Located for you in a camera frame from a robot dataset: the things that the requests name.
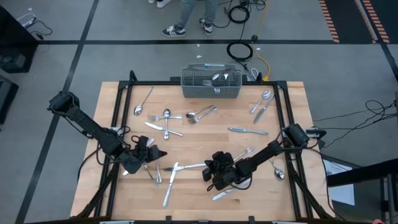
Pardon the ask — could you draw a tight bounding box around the black cable with plug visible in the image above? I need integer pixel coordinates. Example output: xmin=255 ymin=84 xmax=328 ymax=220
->
xmin=214 ymin=0 xmax=233 ymax=29

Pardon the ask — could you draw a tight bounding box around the black power strip cable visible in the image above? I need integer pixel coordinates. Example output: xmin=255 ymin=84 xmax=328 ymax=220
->
xmin=29 ymin=20 xmax=53 ymax=40

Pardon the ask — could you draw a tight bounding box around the white paper sheet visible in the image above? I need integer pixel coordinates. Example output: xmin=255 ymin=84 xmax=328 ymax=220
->
xmin=322 ymin=158 xmax=356 ymax=207

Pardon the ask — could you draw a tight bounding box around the black plastic crate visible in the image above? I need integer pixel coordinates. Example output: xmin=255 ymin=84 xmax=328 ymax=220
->
xmin=0 ymin=43 xmax=37 ymax=74

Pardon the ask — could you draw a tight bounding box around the black coiled cable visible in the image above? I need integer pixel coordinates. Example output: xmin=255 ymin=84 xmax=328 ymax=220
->
xmin=228 ymin=4 xmax=251 ymax=25
xmin=226 ymin=41 xmax=254 ymax=63

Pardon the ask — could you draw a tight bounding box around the person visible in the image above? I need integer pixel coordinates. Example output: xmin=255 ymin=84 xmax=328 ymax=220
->
xmin=161 ymin=0 xmax=218 ymax=37
xmin=147 ymin=0 xmax=172 ymax=9

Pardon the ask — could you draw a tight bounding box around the black box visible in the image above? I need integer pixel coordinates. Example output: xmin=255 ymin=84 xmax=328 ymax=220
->
xmin=0 ymin=74 xmax=19 ymax=124

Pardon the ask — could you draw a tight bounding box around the grey mesh cutlery basket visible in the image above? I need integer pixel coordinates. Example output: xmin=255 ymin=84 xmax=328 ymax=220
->
xmin=180 ymin=63 xmax=243 ymax=99

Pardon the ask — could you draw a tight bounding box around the black cable bundle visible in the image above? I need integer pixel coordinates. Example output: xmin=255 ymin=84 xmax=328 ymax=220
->
xmin=312 ymin=99 xmax=398 ymax=147

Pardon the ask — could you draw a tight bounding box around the black side table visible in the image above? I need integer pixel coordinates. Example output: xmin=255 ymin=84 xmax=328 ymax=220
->
xmin=326 ymin=157 xmax=398 ymax=187

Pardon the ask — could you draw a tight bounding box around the yellow cable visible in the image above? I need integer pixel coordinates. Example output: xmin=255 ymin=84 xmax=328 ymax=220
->
xmin=251 ymin=0 xmax=272 ymax=82

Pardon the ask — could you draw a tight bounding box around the black cabinet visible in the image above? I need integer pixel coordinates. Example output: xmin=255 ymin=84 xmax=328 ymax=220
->
xmin=0 ymin=5 xmax=39 ymax=44

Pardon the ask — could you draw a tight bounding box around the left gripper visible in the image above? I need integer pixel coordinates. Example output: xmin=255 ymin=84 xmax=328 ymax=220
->
xmin=119 ymin=136 xmax=168 ymax=174

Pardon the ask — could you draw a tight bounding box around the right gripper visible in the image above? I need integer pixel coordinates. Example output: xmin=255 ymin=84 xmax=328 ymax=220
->
xmin=203 ymin=151 xmax=249 ymax=191

